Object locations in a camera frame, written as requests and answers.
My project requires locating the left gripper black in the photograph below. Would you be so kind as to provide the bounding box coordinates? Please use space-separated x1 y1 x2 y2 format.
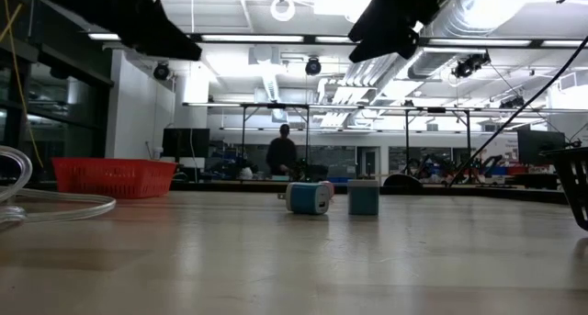
27 0 202 62

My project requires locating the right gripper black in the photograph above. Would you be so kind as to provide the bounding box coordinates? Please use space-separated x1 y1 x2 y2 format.
347 0 466 64

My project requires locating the teal and white charger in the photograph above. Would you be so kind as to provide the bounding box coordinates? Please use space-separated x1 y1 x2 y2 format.
346 177 381 217

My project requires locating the blue and white charger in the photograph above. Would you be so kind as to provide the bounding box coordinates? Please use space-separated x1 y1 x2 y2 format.
277 181 332 216

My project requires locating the long ceiling light bar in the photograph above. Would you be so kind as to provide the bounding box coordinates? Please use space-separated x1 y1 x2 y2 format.
86 32 588 49

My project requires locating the black ceiling device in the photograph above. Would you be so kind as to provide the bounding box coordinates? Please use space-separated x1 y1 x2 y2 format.
451 51 492 80

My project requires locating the black computer monitor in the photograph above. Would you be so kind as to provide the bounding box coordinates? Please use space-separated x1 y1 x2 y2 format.
517 129 566 165
161 127 211 159

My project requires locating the red plastic basket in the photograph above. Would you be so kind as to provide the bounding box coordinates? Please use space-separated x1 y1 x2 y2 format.
51 157 178 200

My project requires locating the person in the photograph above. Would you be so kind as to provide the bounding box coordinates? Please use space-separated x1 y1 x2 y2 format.
265 123 299 177

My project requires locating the silver ventilation duct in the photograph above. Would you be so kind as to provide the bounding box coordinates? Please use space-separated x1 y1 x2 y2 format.
408 0 506 80

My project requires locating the white ring lamp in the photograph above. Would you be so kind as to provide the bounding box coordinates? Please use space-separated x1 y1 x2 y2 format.
269 0 297 23

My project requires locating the yellow cable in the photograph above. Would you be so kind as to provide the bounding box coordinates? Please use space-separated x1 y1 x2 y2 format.
0 0 45 169

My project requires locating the long black cable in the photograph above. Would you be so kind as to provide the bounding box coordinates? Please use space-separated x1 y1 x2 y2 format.
446 33 588 188

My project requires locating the clear plastic cable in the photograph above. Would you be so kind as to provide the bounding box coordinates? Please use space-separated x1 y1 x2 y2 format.
0 145 118 224

